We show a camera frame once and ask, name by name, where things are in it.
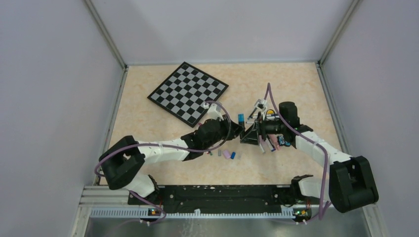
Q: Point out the black highlighter blue cap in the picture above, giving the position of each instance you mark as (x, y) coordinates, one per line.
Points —
(241, 120)

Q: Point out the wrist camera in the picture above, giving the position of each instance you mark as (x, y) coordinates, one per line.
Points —
(213, 110)
(260, 106)

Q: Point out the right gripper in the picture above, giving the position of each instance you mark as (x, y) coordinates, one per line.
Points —
(251, 137)

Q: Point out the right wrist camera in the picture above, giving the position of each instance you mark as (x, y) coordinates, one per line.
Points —
(260, 106)

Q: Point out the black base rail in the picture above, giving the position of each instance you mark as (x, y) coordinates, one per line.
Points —
(229, 199)

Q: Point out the black grey chessboard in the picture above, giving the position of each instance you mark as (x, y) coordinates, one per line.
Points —
(184, 91)

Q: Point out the purple highlighter cap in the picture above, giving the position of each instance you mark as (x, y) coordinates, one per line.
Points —
(226, 154)

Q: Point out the grey white marker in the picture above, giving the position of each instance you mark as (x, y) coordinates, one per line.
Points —
(262, 148)

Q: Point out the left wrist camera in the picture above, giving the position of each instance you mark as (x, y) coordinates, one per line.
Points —
(213, 110)

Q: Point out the pink highlighter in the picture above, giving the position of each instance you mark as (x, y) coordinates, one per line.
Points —
(274, 141)

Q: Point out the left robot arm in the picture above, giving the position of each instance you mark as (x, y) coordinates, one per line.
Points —
(120, 165)

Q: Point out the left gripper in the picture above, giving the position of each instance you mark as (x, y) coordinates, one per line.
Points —
(227, 124)

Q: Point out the owl eraser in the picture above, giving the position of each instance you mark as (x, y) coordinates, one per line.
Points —
(283, 142)

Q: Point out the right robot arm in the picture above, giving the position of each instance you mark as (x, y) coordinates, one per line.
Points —
(348, 182)

